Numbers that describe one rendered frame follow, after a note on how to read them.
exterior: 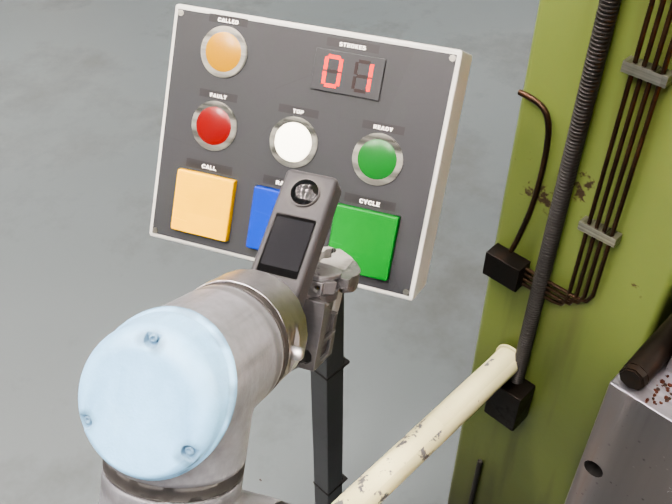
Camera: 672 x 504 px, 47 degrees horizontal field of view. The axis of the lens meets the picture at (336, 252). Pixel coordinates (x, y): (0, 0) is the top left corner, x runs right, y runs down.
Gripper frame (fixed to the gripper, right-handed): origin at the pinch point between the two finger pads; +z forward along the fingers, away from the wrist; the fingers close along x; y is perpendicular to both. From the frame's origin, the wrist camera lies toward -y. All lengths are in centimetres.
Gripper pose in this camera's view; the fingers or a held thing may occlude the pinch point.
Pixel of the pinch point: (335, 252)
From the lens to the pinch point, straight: 77.9
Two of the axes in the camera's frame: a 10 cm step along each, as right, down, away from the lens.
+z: 2.9, -1.8, 9.4
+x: 9.4, 2.2, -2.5
